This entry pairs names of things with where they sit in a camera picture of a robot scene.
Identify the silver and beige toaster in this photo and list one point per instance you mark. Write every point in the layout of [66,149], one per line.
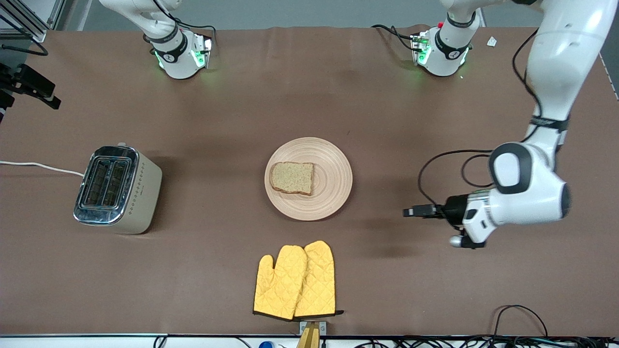
[140,193]

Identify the round light wooden plate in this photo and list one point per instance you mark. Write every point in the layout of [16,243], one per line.
[333,183]

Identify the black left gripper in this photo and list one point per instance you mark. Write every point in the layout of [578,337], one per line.
[453,209]

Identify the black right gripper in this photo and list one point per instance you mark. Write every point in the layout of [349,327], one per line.
[19,82]

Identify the small metal bracket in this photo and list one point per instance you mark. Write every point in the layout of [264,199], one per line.
[323,327]

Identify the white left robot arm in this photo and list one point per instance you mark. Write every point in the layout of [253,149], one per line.
[556,58]

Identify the yellow quilted oven mitt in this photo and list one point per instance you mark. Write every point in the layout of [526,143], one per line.
[319,280]
[280,285]

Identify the aluminium frame profile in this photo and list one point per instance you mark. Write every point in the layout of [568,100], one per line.
[24,34]

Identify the brown bread slice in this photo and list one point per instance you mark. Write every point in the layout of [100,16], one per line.
[292,178]

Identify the small white paper tag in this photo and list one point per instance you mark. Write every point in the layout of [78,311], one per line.
[492,41]

